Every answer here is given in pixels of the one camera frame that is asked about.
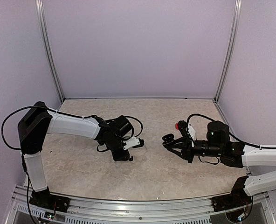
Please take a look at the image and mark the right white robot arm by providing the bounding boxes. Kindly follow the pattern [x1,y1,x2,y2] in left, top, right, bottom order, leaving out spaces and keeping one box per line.
[162,120,276,207]

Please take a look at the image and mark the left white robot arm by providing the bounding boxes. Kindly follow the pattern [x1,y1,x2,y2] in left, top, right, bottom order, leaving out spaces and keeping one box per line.
[18,101,140,208]

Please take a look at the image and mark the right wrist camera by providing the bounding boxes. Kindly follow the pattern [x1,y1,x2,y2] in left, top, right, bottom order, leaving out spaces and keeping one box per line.
[178,120,191,138]

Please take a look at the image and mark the right aluminium frame post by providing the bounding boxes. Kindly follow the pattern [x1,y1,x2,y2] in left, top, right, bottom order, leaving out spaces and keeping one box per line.
[214,0,242,104]

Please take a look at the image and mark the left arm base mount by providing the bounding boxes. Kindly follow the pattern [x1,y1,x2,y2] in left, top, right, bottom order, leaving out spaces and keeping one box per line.
[29,187,70,213]

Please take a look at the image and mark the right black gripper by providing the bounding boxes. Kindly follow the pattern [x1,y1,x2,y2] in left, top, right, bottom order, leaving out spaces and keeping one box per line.
[167,136,223,163]

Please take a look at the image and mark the small black case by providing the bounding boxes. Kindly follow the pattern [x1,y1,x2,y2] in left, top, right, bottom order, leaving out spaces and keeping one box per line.
[162,133,174,148]

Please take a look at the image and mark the front aluminium rail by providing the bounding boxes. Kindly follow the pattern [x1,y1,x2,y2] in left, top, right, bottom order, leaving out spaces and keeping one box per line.
[4,186,276,224]

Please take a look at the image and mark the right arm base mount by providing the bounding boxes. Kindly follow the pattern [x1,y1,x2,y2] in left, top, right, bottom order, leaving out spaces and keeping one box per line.
[211,176,253,212]

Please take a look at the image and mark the left aluminium frame post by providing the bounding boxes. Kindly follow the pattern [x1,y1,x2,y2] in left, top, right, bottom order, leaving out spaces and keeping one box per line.
[35,0,65,103]

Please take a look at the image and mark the aluminium frame post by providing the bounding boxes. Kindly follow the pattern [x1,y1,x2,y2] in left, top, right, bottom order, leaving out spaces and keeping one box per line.
[214,0,242,104]
[35,0,65,103]

